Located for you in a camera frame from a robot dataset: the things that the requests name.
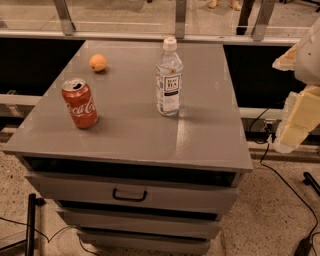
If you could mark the black stand bar left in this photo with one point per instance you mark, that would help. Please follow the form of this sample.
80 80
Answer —
33 202

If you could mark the metal window railing frame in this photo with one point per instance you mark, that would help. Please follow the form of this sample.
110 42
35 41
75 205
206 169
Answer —
271 22

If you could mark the grey drawer cabinet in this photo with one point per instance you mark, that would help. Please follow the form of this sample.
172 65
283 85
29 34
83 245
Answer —
190 164

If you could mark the clear plastic water bottle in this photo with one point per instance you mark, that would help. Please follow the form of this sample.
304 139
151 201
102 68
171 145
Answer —
169 77

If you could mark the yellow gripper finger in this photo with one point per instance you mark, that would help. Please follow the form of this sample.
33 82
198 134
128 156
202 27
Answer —
300 116
286 62

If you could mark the red Coca-Cola can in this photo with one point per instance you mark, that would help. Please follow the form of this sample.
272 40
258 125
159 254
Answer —
79 102

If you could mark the orange fruit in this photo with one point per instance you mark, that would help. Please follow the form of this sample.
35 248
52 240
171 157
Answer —
98 62

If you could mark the black stand foot right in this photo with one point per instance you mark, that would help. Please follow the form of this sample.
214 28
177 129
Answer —
310 181

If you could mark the black drawer handle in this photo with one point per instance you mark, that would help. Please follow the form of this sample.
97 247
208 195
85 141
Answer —
129 196

